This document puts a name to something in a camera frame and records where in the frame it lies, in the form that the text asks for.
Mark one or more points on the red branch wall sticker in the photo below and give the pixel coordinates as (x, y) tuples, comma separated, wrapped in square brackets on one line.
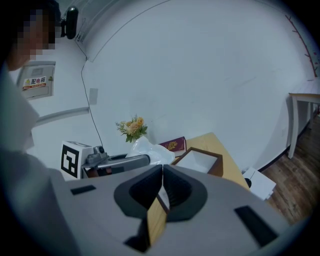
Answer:
[(306, 47)]

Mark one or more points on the person's white shirt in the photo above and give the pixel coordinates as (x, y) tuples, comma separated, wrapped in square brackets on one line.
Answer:
[(25, 187)]

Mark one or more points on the black head-worn camera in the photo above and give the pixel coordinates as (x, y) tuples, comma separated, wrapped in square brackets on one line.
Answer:
[(71, 23)]

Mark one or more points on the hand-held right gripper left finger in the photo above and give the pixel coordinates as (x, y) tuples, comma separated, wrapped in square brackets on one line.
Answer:
[(140, 195)]

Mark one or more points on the red book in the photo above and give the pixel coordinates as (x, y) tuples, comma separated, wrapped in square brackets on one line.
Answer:
[(175, 146)]

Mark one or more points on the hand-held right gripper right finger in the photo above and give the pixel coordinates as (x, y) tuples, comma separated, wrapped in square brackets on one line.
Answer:
[(185, 197)]

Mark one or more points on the person's head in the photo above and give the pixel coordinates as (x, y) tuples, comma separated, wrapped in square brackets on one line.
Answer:
[(32, 32)]

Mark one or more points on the orange flower bouquet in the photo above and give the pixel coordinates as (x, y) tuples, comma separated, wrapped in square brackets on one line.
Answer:
[(133, 128)]

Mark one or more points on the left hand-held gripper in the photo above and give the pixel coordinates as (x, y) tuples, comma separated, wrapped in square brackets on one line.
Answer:
[(72, 156)]

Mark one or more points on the grey wall plate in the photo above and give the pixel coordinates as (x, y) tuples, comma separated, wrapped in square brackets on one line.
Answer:
[(93, 96)]

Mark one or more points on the dark brown wooden box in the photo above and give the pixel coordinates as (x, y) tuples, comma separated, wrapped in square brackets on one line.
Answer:
[(217, 166)]

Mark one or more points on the grey wall electrical cabinet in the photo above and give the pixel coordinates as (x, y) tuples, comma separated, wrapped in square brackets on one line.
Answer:
[(37, 80)]

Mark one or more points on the white plastic item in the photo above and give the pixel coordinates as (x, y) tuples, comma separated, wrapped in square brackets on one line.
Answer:
[(150, 151)]

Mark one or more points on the white side table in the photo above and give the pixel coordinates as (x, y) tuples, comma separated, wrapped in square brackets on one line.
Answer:
[(293, 125)]

